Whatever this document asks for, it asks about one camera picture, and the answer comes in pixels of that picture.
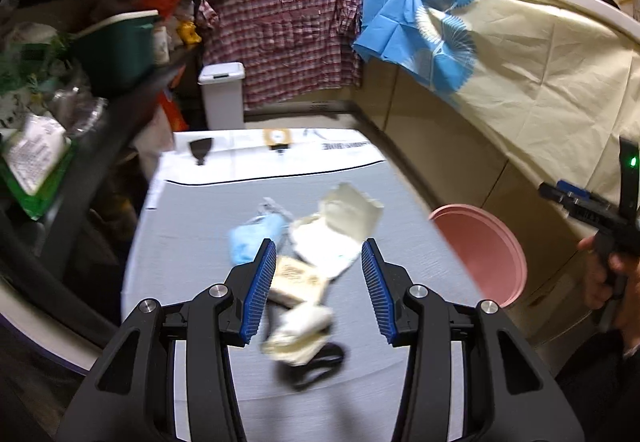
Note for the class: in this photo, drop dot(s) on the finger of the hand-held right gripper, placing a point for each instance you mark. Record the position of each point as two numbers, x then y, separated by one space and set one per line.
552 194
570 189

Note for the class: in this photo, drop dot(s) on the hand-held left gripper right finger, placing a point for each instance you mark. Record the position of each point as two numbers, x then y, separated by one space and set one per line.
380 292

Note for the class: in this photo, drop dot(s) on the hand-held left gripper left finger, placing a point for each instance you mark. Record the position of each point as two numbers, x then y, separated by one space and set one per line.
257 292

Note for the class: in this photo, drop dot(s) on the printed paper packet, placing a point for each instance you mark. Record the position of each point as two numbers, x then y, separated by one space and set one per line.
295 279

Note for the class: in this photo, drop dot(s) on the blue face mask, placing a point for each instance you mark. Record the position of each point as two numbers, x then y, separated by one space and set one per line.
245 242

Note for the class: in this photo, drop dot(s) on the white tissue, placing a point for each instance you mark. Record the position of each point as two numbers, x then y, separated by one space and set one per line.
300 332

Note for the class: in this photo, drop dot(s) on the cream paper wrapper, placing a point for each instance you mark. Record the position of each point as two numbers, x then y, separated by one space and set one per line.
345 217

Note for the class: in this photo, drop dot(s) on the pink waste bin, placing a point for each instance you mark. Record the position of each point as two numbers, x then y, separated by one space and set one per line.
480 252

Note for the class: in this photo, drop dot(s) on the black elastic band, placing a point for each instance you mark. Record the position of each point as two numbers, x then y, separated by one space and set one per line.
310 374

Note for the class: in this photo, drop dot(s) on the person's right forearm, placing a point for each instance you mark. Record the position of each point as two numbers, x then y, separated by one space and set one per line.
600 382

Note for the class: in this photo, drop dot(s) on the person's right hand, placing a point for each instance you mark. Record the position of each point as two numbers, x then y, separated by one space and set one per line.
592 282

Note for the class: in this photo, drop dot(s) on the grey table mat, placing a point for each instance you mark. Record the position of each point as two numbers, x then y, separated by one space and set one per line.
200 222

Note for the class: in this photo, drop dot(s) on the blue and cream cloth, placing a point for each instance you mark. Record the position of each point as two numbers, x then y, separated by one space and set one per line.
525 72

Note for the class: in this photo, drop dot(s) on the white printed sheet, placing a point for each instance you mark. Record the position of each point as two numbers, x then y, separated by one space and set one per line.
235 147

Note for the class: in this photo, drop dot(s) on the white lidded bin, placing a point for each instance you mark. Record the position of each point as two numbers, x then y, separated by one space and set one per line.
222 97

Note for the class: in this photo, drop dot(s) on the black shelf rack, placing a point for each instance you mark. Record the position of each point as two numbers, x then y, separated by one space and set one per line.
60 272

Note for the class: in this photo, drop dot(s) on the orange bag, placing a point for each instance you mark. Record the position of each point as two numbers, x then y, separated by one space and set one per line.
172 109

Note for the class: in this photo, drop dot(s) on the red plaid shirt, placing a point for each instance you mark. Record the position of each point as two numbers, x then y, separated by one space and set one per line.
280 47

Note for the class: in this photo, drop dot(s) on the clear plastic bag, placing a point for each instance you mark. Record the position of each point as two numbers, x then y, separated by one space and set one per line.
80 109

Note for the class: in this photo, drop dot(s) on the green and white packet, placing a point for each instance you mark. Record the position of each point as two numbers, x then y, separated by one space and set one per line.
30 162

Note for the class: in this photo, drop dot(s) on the yellow toy figure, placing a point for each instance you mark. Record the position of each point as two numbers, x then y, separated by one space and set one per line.
189 33

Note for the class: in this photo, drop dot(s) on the green storage box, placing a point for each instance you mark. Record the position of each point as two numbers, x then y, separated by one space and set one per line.
120 52

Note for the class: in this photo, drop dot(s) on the red bag on shelf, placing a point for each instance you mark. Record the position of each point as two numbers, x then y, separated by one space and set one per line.
162 3

